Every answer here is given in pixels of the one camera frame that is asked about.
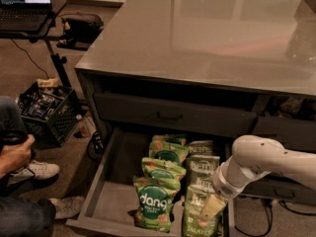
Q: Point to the front green Dang chip bag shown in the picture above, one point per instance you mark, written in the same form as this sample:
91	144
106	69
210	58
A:
155	198

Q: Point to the rear green Kettle chip bag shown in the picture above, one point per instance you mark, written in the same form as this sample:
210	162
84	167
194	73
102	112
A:
201	147

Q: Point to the black plastic crate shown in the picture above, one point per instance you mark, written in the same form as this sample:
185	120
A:
49	115

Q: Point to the green kettle chip bag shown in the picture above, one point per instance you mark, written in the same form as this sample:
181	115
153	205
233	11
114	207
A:
203	164
201	147
202	180

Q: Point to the dark grey counter cabinet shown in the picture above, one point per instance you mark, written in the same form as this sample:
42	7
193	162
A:
256	56

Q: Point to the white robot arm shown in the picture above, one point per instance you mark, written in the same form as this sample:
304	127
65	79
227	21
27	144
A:
252	158

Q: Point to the white sneaker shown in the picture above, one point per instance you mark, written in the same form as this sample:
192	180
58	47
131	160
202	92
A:
67	207
34	170

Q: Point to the person leg in jeans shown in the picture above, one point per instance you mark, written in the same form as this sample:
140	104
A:
21	217
12	129

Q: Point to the green dang chip bag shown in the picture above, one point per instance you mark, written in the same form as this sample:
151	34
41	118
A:
162	169
164	150
155	198
180	139

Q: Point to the green jalapeno chip bag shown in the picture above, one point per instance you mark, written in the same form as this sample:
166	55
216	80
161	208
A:
192	226

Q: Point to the grey top drawer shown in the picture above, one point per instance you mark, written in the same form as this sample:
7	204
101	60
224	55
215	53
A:
173	115

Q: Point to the white sneaker upper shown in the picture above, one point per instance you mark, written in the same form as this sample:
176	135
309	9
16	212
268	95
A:
34	170

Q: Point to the open grey middle drawer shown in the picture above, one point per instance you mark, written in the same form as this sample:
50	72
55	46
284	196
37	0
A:
112	200

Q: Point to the white sneaker lower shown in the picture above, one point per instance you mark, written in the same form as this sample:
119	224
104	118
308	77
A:
67	207

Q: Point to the dark bag on floor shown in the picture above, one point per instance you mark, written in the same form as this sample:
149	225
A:
79	30

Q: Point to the rear green Dang chip bag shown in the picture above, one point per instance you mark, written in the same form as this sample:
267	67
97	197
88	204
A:
180	139

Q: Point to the person leg in jeans upper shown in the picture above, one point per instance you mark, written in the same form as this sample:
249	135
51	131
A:
12	129

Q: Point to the person leg in jeans lower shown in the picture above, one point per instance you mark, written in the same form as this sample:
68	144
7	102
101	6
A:
21	217

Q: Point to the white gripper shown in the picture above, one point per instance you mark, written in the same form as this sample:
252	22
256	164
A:
224	186

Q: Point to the black laptop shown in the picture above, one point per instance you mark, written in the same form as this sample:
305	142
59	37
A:
24	15

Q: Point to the person hand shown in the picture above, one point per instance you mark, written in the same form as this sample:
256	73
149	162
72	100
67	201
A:
14	157

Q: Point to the black laptop stand table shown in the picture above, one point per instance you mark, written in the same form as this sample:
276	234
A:
42	34

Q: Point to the dark right drawer stack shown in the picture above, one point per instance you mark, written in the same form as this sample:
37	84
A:
294	134

